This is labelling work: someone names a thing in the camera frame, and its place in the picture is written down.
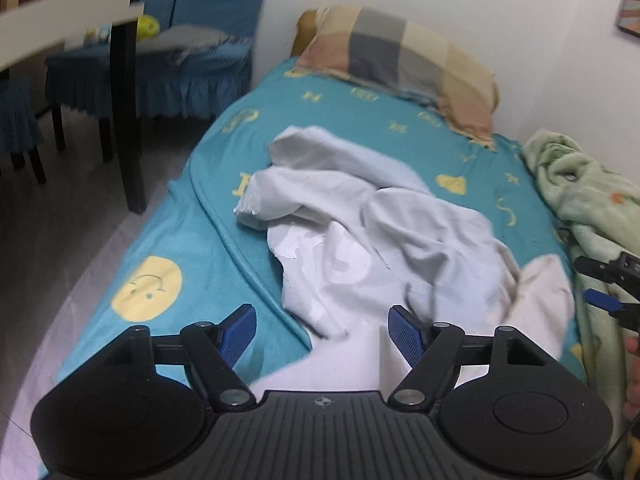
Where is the blue chair under table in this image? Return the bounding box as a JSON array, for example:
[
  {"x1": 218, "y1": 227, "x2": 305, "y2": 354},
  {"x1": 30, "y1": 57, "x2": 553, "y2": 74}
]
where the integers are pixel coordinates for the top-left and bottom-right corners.
[{"x1": 1, "y1": 78, "x2": 47, "y2": 185}]

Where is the dark table with white top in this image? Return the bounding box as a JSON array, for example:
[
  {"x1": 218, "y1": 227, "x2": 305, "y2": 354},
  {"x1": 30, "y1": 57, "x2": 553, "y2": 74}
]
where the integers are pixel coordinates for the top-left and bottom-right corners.
[{"x1": 1, "y1": 0, "x2": 146, "y2": 214}]

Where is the teal patterned bed sheet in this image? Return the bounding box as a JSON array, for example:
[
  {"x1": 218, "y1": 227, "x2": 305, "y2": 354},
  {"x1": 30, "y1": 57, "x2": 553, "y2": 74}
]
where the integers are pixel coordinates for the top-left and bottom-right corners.
[{"x1": 37, "y1": 56, "x2": 587, "y2": 478}]

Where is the green fleece blanket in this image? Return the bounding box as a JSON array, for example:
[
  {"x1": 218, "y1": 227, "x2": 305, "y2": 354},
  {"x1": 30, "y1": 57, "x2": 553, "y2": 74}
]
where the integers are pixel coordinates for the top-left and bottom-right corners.
[{"x1": 522, "y1": 129, "x2": 639, "y2": 479}]

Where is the grey cloth on chair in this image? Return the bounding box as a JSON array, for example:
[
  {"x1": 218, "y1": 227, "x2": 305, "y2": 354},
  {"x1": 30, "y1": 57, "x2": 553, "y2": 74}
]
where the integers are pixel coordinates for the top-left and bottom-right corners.
[{"x1": 136, "y1": 24, "x2": 253, "y2": 61}]

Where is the framed wall poster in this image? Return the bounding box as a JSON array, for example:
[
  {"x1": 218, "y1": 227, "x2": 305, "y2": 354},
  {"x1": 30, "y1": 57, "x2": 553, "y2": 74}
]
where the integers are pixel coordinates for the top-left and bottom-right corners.
[{"x1": 617, "y1": 0, "x2": 640, "y2": 38}]

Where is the blue covered chair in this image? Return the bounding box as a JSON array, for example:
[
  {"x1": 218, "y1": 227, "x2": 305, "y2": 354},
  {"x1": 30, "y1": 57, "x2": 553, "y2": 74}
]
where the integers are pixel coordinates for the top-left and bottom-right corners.
[{"x1": 44, "y1": 24, "x2": 254, "y2": 164}]

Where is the white shirt garment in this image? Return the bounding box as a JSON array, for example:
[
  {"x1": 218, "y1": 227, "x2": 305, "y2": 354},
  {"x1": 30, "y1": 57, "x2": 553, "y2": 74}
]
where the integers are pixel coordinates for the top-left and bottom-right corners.
[{"x1": 234, "y1": 127, "x2": 575, "y2": 393}]

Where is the right hand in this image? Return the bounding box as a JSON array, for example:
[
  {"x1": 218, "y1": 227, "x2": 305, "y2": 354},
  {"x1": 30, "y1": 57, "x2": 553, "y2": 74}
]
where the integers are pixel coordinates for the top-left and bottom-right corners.
[{"x1": 623, "y1": 337, "x2": 640, "y2": 420}]

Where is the yellow green plush toy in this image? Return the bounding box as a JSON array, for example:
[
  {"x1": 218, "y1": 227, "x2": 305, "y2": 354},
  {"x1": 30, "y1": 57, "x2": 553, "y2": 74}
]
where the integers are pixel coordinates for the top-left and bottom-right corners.
[{"x1": 136, "y1": 14, "x2": 160, "y2": 42}]

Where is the checkered pillow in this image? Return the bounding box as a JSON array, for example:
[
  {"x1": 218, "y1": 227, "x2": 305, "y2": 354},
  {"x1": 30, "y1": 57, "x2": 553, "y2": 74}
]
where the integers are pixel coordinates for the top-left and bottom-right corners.
[{"x1": 292, "y1": 6, "x2": 500, "y2": 148}]

